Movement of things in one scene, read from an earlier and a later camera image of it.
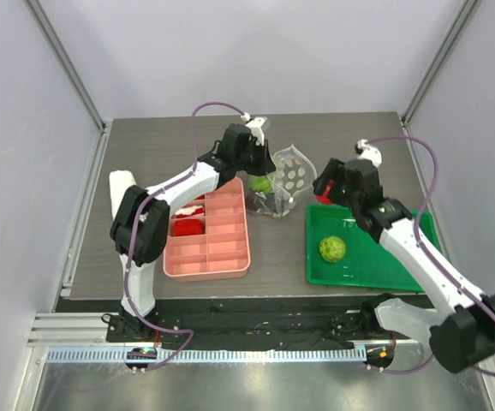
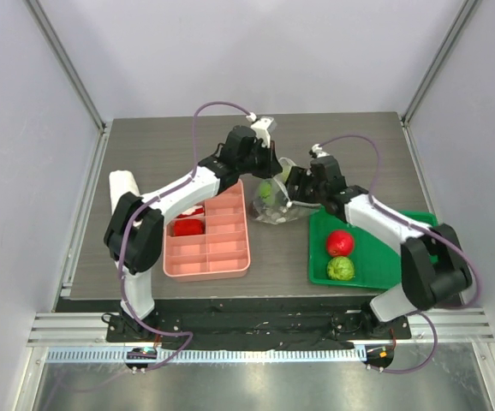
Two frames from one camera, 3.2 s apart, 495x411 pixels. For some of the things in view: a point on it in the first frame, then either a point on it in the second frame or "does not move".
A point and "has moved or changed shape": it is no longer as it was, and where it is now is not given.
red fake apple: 325,199 has moved or changed shape
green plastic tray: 341,252 does not move
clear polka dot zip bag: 273,194 has moved or changed shape
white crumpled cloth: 119,181 does not move
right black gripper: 330,181 → 297,185
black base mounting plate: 241,322 does not move
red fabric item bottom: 187,227 does not move
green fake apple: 332,248 → 340,268
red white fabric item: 196,210 does not move
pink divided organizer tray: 223,250 does not move
